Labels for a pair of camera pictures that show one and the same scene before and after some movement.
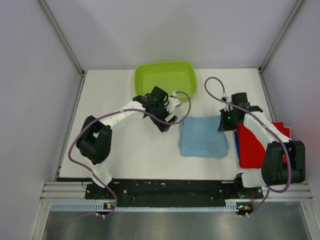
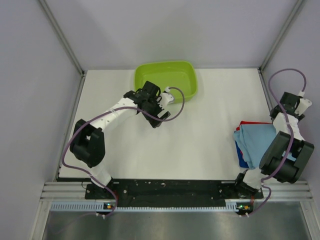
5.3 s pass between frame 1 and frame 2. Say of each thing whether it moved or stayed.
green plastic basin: stayed
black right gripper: moved
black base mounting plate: stayed
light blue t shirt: moved
